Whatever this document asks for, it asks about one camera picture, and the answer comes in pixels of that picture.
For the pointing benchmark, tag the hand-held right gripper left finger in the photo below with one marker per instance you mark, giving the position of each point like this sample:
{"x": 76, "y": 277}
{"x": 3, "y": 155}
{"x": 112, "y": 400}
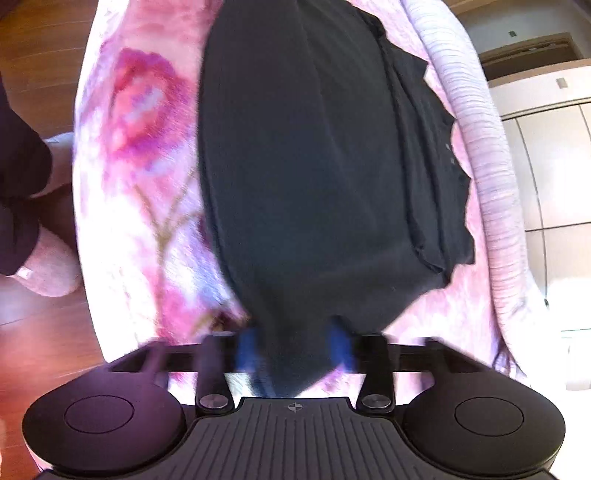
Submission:
{"x": 247, "y": 350}

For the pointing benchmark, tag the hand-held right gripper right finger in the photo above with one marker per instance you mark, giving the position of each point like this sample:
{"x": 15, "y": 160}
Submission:
{"x": 339, "y": 346}

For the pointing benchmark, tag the dark sweatshirt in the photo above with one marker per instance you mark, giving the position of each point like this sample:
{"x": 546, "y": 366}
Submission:
{"x": 300, "y": 161}

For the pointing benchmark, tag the pink rose-pattern blanket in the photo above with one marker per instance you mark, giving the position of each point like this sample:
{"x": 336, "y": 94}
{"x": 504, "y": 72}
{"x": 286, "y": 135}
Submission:
{"x": 138, "y": 184}

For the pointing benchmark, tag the pink fuzzy slipper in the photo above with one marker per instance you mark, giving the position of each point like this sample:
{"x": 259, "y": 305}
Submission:
{"x": 51, "y": 267}
{"x": 62, "y": 152}

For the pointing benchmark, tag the striped lilac quilt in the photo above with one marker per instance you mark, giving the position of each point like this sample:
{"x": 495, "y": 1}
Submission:
{"x": 485, "y": 152}

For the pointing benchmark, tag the white wardrobe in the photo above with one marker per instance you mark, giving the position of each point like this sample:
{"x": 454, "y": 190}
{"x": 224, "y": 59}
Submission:
{"x": 554, "y": 161}

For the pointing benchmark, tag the wooden door frame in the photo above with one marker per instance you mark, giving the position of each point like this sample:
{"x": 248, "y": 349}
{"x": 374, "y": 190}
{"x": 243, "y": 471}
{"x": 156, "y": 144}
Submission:
{"x": 526, "y": 47}

